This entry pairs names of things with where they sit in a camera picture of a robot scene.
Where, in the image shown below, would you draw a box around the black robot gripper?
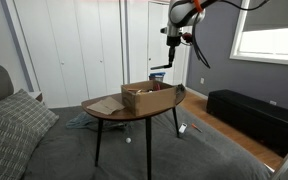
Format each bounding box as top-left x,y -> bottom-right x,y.
166,36 -> 181,66

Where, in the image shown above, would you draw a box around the black marker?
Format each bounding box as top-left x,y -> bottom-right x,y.
150,64 -> 172,70

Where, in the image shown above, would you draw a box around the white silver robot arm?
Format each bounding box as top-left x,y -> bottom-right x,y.
158,0 -> 218,69

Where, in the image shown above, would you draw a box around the mesh container with blue rim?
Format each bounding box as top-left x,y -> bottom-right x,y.
149,72 -> 165,82

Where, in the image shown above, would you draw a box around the red item in box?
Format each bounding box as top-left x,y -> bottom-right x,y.
153,83 -> 161,91

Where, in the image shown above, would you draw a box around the brown cardboard box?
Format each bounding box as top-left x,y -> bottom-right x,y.
121,80 -> 176,116

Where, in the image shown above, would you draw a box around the small dark object on table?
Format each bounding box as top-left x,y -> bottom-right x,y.
176,84 -> 185,94

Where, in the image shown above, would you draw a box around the oval dark wood table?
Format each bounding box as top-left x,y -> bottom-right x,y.
81,89 -> 186,180

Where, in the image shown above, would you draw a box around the white remote control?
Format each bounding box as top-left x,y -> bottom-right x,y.
179,123 -> 187,134

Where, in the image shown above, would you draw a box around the flat brown cardboard piece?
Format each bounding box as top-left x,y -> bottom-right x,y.
88,97 -> 125,115

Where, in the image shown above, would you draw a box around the grey area rug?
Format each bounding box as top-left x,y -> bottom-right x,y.
21,107 -> 271,180

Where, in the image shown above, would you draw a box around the white closet doors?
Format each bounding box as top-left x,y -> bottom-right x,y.
1,0 -> 189,108

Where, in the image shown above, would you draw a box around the small white ball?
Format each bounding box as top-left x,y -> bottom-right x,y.
126,138 -> 132,143

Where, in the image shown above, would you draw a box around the white framed window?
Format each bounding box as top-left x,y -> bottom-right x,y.
230,0 -> 288,65

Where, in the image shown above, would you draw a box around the teal crumpled cloth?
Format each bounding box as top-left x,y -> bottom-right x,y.
66,112 -> 98,131

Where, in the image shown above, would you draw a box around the black leather ottoman bench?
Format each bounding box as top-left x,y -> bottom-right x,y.
206,90 -> 288,156

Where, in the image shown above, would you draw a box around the grey plaid pillow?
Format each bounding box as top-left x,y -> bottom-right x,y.
0,89 -> 59,141

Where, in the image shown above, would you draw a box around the grey patterned pillow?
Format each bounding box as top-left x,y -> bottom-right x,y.
0,116 -> 40,180

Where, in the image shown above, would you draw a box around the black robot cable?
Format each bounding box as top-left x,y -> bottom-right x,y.
181,0 -> 272,70

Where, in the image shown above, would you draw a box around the orange handled screwdriver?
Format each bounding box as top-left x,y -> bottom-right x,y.
191,123 -> 203,133

